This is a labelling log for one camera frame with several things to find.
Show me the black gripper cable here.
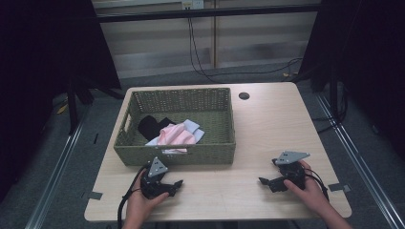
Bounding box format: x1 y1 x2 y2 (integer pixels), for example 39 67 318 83
304 167 330 202
117 164 151 229

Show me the metal floor rail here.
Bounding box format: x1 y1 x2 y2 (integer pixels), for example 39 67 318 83
24 118 86 229
314 93 405 229

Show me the black metal stand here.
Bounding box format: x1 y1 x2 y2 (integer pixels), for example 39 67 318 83
65 75 96 135

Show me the white wall power outlet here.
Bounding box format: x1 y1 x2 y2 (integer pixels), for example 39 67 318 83
181 0 205 10

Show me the black floor cable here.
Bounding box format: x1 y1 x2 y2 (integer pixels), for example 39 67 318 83
310 92 349 135

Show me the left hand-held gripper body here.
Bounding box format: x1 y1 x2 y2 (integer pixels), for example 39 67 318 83
139 156 177 200

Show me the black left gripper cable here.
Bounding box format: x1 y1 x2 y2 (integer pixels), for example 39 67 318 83
117 164 151 229

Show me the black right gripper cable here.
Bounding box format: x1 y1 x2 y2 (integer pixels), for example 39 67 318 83
304 167 330 202

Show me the person's right hand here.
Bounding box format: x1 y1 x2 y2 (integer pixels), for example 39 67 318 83
282 159 330 215

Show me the green woven basket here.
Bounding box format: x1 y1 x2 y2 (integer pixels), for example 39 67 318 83
113 87 237 167

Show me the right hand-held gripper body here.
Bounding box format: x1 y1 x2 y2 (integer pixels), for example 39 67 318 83
271 150 311 193

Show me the black cloth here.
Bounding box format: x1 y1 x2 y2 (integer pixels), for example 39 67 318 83
137 114 177 142

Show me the black horizontal bar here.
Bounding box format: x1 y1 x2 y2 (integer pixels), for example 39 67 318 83
95 3 323 24

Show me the black wall cable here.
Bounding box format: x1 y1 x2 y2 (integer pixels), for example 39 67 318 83
186 16 304 84

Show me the person's left hand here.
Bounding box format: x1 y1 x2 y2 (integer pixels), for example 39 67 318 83
124 171 170 222

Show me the pink cloth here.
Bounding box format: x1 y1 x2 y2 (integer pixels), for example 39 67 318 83
157 122 197 155

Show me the light blue cloth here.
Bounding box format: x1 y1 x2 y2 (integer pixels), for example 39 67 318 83
144 118 206 156

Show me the black curtain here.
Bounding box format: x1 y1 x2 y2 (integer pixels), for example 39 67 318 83
0 0 122 204
298 0 405 161

